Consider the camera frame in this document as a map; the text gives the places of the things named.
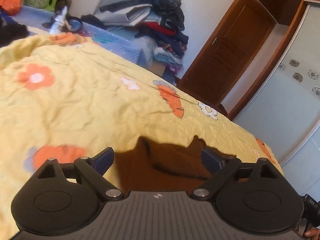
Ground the brown knit sweater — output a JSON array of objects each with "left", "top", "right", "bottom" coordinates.
[{"left": 113, "top": 135, "right": 251, "bottom": 196}]

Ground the pile of clothes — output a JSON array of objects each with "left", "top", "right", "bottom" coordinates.
[{"left": 81, "top": 0, "right": 189, "bottom": 85}]

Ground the person's hand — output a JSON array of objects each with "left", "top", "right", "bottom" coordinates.
[{"left": 304, "top": 228, "right": 320, "bottom": 240}]

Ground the yellow floral bedspread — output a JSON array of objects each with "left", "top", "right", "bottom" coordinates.
[{"left": 1, "top": 34, "right": 278, "bottom": 239}]

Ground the brown wooden door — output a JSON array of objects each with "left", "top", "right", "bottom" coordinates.
[{"left": 177, "top": 0, "right": 276, "bottom": 106}]

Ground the white sliding wardrobe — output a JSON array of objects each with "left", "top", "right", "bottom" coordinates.
[{"left": 235, "top": 1, "right": 319, "bottom": 200}]

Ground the blue quilted blanket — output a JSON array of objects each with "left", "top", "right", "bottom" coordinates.
[{"left": 11, "top": 6, "right": 149, "bottom": 68}]

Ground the black garment on left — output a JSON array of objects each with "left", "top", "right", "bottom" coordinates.
[{"left": 0, "top": 11, "right": 29, "bottom": 47}]

